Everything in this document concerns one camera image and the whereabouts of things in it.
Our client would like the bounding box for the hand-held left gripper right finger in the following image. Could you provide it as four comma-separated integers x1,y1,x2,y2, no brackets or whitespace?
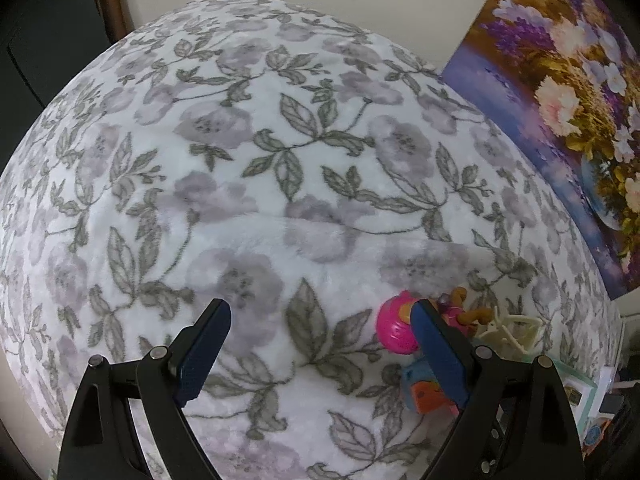
410,298,586,480

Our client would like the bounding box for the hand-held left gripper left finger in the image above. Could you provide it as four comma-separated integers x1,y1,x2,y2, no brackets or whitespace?
57,298,233,480

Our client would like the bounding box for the pink orange blue toy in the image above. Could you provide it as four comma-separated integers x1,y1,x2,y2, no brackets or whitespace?
400,357,461,417

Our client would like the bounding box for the pink toy doll figure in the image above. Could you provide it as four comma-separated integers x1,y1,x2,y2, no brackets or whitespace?
376,287,496,358

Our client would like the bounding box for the white box with teal rim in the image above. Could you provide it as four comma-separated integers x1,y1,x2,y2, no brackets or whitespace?
560,357,601,441

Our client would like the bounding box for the cream plastic toy chair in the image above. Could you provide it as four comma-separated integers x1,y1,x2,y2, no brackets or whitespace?
472,305,546,358

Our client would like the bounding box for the floral printed blanket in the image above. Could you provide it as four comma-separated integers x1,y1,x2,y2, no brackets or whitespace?
0,0,623,480

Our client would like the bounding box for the flower painting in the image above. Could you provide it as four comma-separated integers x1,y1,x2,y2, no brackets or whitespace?
442,0,640,298

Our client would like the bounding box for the dark door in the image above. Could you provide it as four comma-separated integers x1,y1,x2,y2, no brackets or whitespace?
0,0,108,111

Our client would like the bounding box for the brown wooden frame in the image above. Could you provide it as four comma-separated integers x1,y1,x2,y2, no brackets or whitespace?
85,0,133,43

